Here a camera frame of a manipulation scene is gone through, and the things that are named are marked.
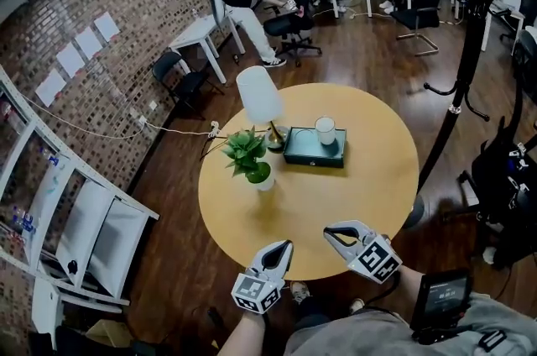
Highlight cardboard box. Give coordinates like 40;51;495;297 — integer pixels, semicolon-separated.
86;318;132;347

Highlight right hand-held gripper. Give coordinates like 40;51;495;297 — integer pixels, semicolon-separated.
323;219;404;285

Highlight white shade table lamp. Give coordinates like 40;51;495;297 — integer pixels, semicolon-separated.
235;65;289;154

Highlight cluster of water bottles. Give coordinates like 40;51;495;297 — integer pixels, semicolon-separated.
11;206;39;238

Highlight white cup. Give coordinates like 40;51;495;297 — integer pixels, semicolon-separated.
314;116;337;147

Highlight white paper sheet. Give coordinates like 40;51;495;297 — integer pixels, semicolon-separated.
92;12;120;43
55;43;86;78
34;68;67;107
74;26;102;60

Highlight small white desk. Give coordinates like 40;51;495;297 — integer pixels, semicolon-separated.
169;13;247;85

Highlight black high-back office chair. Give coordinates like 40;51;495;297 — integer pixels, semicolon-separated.
459;114;537;272

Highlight black strap buckle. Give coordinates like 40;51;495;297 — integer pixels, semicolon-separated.
477;328;509;353

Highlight person's left shoe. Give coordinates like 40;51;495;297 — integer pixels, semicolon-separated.
289;280;312;304

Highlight black chest display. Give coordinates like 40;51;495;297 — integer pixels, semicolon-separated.
409;268;474;333

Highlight black coat rack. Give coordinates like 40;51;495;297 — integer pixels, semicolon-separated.
402;0;537;230

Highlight green plant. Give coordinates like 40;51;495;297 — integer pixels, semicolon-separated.
221;126;277;192

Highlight dark green box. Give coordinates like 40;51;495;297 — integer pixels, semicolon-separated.
283;126;348;170

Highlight white wall cable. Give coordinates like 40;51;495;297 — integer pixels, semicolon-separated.
23;92;213;139

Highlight person's grey shirt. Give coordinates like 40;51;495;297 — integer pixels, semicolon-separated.
284;291;537;356

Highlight person's black trousers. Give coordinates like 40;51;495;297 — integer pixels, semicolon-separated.
291;295;336;333

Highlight white low cabinet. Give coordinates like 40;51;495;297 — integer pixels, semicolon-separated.
30;277;65;352

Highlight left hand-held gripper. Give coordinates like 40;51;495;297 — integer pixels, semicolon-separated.
230;240;295;316

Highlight white metal shelf rack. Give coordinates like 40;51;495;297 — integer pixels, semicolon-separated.
0;66;161;314

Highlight white fabric panel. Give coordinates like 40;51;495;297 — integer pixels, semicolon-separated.
54;180;115;288
31;154;72;263
87;198;150;299

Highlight black folding chair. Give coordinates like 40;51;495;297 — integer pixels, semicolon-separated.
151;50;226;121

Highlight person's left forearm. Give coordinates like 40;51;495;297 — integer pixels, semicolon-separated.
216;308;272;356

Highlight spare white gripper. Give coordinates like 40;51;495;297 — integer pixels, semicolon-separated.
506;142;529;171
505;175;531;213

